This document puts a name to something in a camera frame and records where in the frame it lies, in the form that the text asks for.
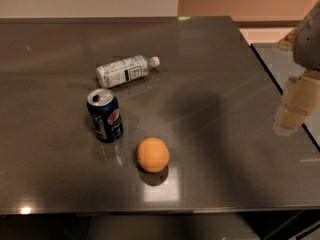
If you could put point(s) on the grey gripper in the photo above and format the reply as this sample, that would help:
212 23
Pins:
308 43

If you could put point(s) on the orange fruit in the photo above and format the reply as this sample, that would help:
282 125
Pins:
153 155

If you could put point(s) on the clear plastic water bottle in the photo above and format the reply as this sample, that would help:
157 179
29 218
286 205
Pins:
126 70

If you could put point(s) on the grey side table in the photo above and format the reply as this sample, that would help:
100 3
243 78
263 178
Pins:
283 71

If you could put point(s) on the blue pepsi soda can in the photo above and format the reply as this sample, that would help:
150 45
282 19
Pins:
104 111

